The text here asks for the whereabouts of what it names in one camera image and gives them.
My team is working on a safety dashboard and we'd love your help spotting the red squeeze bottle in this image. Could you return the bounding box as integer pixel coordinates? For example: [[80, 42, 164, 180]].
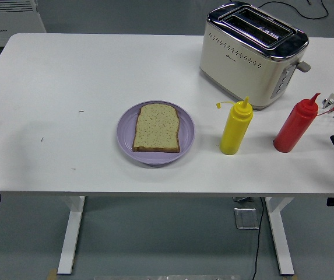
[[273, 93, 334, 153]]

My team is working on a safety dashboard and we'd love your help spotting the speckled bread slice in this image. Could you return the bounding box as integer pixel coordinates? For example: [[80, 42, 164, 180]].
[[132, 103, 181, 153]]

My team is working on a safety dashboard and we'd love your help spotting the white table leg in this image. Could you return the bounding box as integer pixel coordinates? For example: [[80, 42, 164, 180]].
[[57, 195, 86, 275], [265, 197, 295, 277]]

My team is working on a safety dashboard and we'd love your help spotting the white floor appliance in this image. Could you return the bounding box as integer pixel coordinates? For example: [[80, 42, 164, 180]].
[[0, 0, 47, 56]]

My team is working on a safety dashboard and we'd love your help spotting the yellow squeeze bottle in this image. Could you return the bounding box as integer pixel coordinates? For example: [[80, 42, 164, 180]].
[[215, 96, 254, 156]]

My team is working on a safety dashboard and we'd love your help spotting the silver floor socket plate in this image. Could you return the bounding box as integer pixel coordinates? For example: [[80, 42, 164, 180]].
[[233, 206, 261, 230]]

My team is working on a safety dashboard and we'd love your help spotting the cream and chrome toaster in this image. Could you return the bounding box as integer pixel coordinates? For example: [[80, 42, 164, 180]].
[[199, 1, 312, 111]]

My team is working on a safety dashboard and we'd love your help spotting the purple round plate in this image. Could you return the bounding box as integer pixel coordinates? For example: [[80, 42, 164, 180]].
[[116, 100, 196, 166]]

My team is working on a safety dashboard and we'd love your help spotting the black floor cable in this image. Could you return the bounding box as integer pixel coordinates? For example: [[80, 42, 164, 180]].
[[251, 197, 265, 280]]

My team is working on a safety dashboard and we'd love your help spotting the thin black power cord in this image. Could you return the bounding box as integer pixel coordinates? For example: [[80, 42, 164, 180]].
[[256, 0, 329, 20]]

